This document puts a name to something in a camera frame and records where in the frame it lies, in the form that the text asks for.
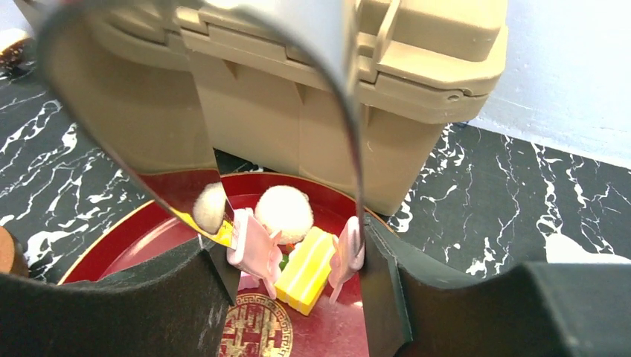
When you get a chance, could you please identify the tan plastic toolbox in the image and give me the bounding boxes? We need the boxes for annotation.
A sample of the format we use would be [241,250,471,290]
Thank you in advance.
[14,0,510,218]

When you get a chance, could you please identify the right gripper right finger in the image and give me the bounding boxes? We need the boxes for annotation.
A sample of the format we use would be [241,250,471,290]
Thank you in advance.
[359,215,630,356]

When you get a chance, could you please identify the pink toy cake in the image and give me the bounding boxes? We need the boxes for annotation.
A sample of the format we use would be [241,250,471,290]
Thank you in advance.
[237,271,260,292]

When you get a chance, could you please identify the wooden coaster stack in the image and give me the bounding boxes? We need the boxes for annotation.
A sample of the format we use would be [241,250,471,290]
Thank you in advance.
[1,227,29,277]

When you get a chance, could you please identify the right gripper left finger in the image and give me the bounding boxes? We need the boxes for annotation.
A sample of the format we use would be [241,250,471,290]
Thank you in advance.
[1,240,240,356]

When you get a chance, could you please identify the yellow toy cake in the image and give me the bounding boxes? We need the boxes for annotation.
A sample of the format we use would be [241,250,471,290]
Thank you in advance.
[275,226,336,316]

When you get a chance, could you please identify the pink handled metal tongs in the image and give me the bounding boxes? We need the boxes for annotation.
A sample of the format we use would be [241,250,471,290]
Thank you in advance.
[36,1,364,296]

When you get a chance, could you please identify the white round toy mochi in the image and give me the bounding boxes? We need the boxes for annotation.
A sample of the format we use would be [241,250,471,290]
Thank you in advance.
[254,185,314,245]

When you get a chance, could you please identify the red round tray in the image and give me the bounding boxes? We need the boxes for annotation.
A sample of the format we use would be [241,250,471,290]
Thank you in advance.
[60,172,369,356]

